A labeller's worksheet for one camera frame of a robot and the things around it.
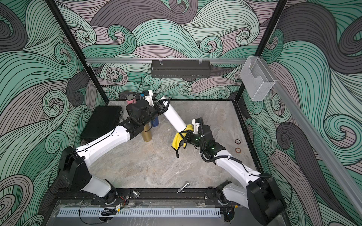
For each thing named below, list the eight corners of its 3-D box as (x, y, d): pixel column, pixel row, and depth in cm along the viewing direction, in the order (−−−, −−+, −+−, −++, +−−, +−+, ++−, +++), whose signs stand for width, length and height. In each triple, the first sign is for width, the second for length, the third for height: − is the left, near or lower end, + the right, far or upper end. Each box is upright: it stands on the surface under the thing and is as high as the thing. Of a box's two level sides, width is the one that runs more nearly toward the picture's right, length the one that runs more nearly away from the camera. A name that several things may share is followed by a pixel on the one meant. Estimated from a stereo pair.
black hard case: (83, 140, 98) (79, 135, 93) (98, 110, 116) (95, 105, 111) (113, 140, 98) (110, 135, 93) (123, 110, 116) (121, 105, 111)
